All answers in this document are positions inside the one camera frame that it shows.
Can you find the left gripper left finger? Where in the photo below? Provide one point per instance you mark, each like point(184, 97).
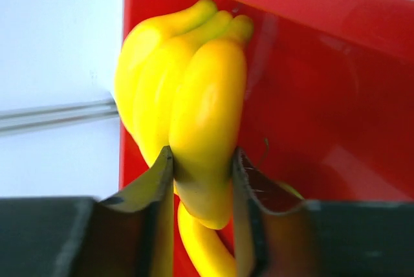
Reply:
point(128, 234)

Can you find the small single yellow banana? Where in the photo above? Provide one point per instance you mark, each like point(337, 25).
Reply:
point(204, 248)

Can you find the yellow banana bunch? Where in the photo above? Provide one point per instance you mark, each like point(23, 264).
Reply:
point(180, 82)

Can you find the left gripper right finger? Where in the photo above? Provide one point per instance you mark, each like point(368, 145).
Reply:
point(279, 234)

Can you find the aluminium frame rail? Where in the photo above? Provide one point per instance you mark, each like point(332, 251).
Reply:
point(50, 116)

